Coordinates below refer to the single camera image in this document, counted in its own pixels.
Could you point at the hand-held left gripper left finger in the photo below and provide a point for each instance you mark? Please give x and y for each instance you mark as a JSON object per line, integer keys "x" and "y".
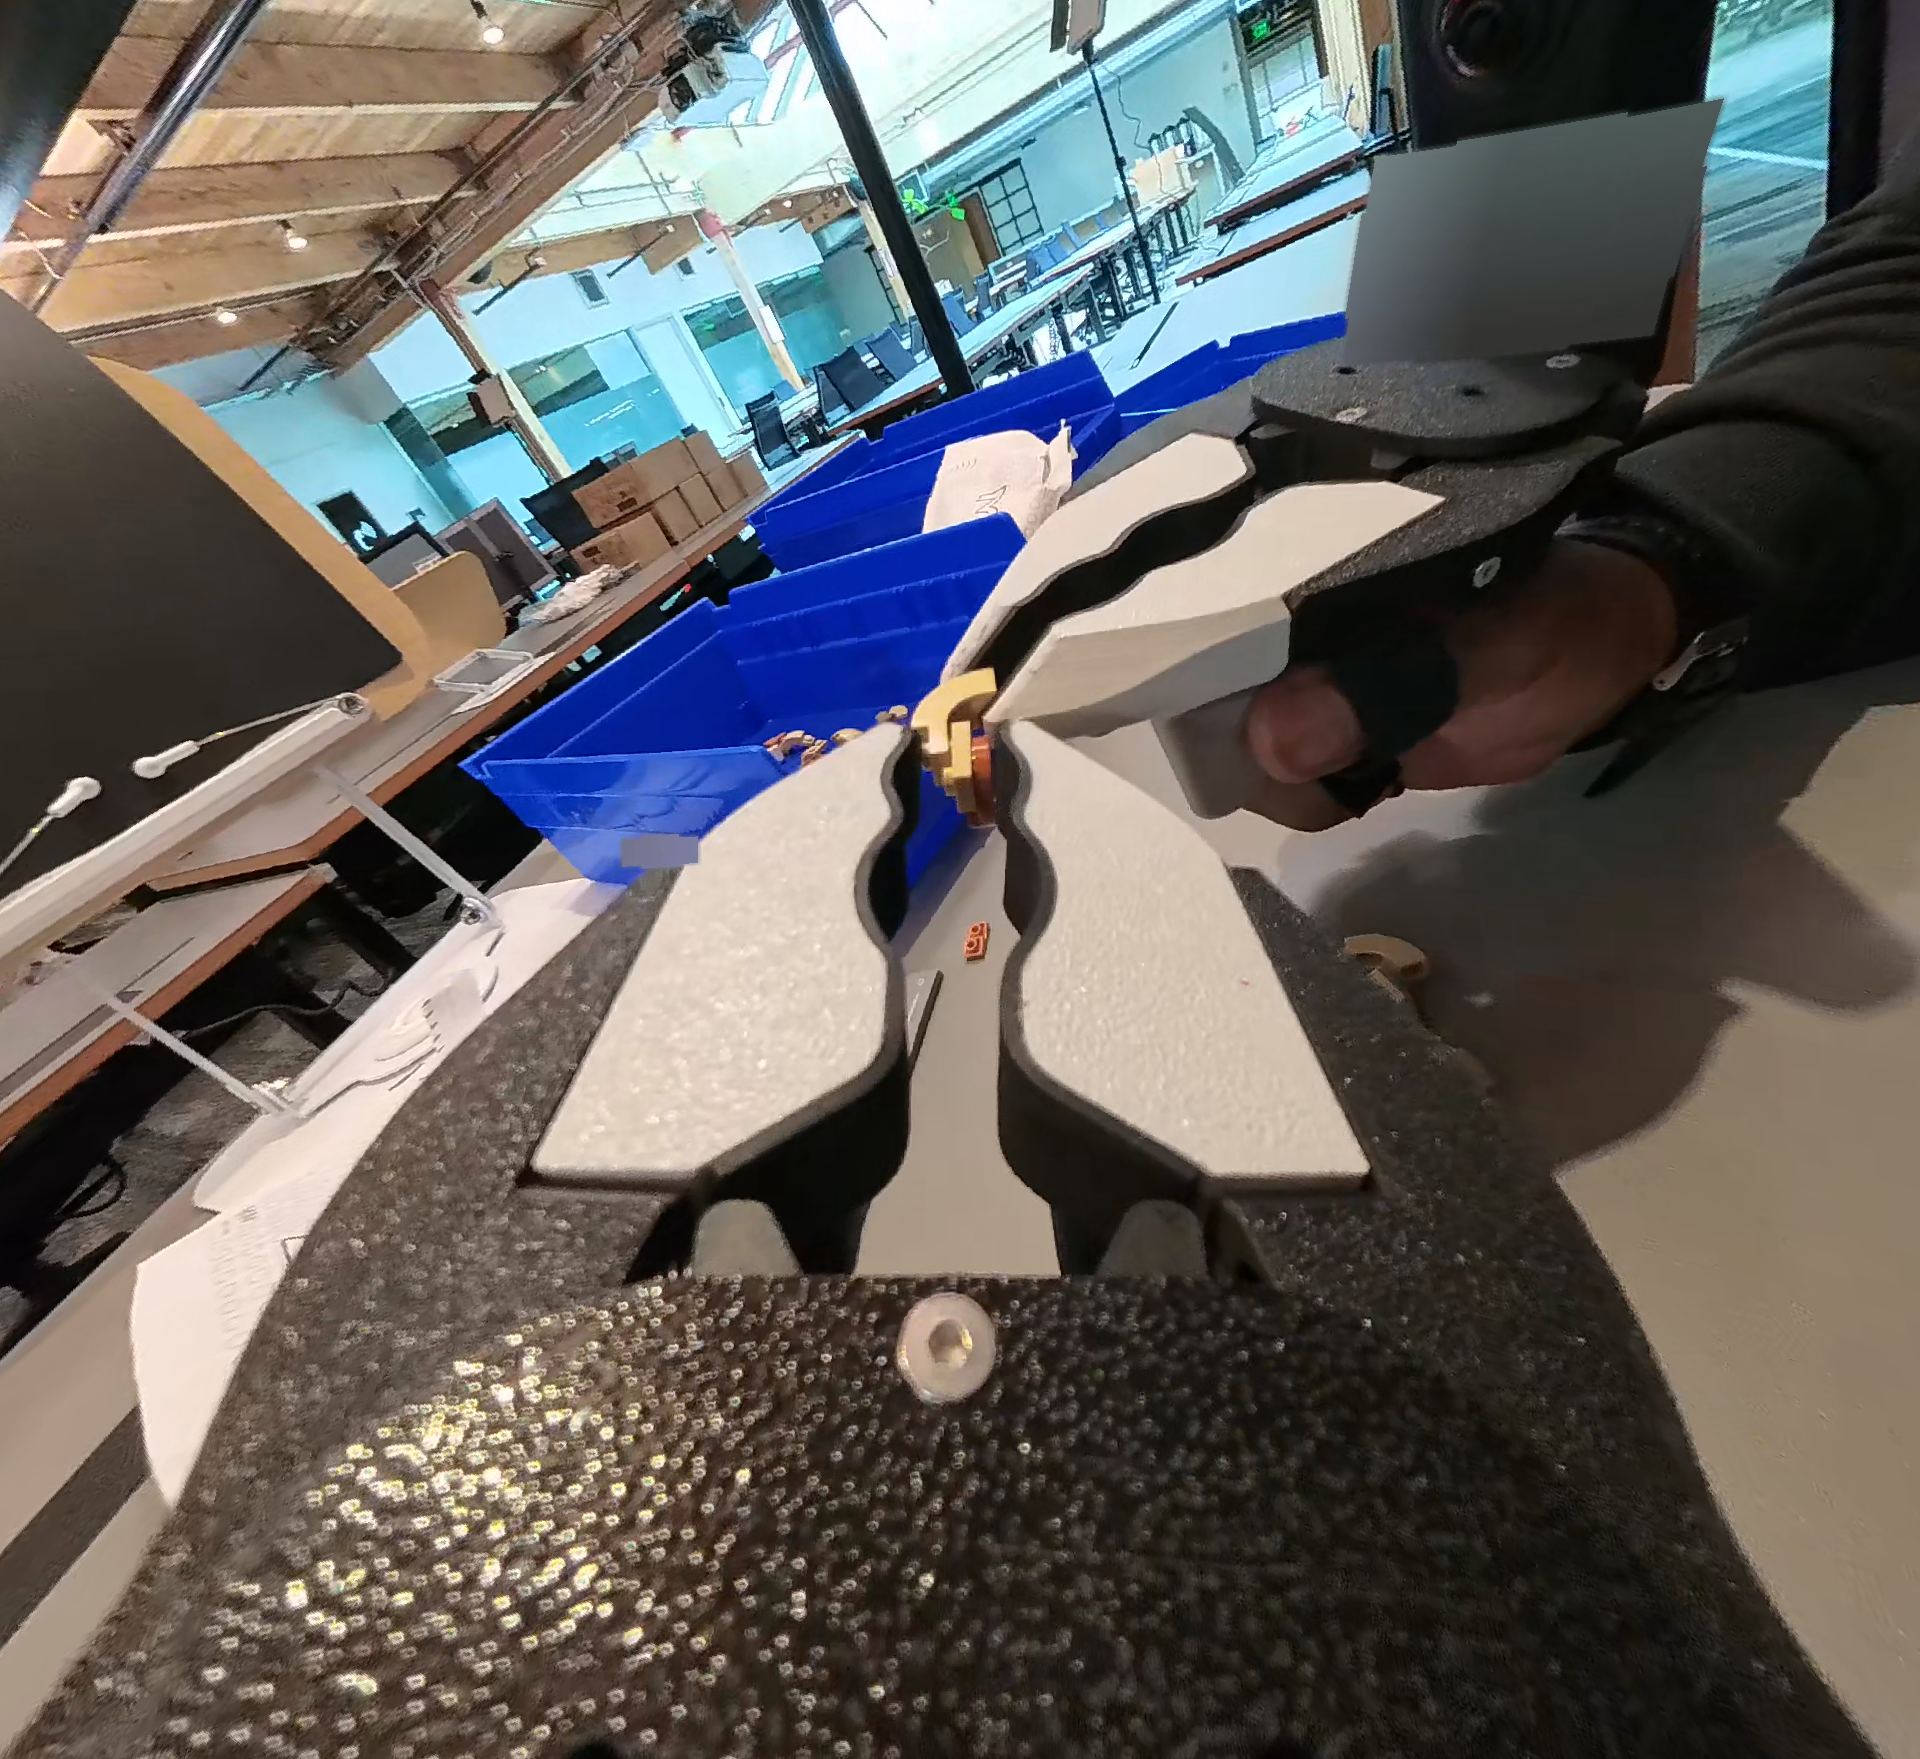
{"x": 720, "y": 1009}

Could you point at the stack of cardboard boxes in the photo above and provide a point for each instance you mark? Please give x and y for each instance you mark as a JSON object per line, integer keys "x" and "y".
{"x": 646, "y": 490}

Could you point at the black top wooden table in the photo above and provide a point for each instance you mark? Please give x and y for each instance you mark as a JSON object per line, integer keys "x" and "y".
{"x": 153, "y": 590}

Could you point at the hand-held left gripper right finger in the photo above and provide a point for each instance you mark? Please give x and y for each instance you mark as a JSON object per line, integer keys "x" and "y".
{"x": 1187, "y": 1009}

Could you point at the tiny reddish-brown brick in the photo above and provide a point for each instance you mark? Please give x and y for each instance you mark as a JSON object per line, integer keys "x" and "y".
{"x": 983, "y": 945}

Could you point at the tan curved brick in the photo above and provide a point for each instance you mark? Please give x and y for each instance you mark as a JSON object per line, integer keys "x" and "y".
{"x": 1387, "y": 962}

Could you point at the person's right forearm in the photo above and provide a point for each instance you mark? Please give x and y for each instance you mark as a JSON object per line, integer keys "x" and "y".
{"x": 1803, "y": 440}

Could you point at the blue plastic bin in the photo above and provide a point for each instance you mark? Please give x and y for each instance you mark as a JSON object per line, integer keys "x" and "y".
{"x": 900, "y": 485}
{"x": 661, "y": 740}
{"x": 1187, "y": 379}

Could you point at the large tan arch brick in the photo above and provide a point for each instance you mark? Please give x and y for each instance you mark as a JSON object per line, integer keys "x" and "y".
{"x": 960, "y": 735}

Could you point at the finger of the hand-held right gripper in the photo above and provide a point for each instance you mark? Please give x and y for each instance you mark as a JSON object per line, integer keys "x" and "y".
{"x": 1127, "y": 515}
{"x": 1232, "y": 590}

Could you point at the long wooden desk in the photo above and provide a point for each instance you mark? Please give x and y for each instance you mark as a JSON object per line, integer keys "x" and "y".
{"x": 302, "y": 816}

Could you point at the pile of small toy bricks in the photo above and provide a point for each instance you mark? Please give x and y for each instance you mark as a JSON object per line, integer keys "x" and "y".
{"x": 812, "y": 735}

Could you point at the white plastic bag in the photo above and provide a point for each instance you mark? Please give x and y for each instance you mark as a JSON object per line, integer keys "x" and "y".
{"x": 992, "y": 476}

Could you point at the white printed paper sheet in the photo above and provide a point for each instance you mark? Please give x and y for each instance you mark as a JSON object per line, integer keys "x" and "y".
{"x": 240, "y": 1278}

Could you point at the white metal frame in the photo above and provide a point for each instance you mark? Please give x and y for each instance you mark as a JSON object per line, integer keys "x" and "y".
{"x": 420, "y": 875}

